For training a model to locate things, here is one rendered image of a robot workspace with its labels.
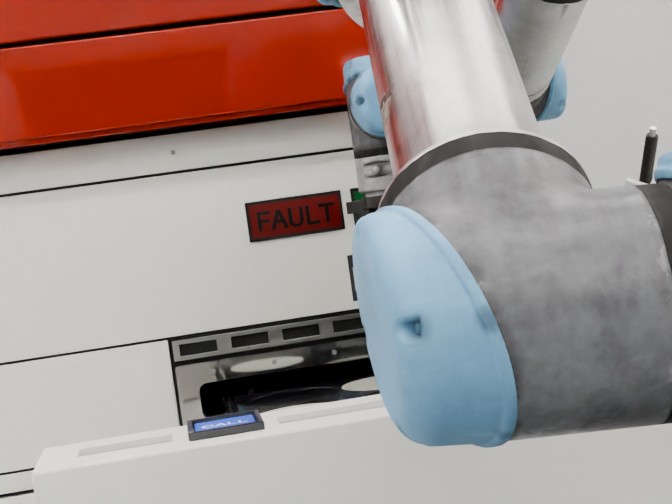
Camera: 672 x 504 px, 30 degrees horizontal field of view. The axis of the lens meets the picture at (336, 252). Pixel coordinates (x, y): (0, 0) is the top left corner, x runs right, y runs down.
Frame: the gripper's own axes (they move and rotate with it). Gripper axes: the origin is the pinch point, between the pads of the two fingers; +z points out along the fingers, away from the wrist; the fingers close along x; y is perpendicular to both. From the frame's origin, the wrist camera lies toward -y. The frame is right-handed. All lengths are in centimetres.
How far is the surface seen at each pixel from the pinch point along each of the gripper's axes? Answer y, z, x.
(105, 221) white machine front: 36.5, -21.2, 6.4
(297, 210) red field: 16.9, -19.4, -5.5
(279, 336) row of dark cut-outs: 20.6, -4.5, -3.3
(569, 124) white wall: 23, -29, -177
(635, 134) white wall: 9, -24, -186
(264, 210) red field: 20.3, -19.9, -3.4
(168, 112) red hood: 26.1, -32.7, 5.7
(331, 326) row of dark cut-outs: 15.1, -4.7, -6.7
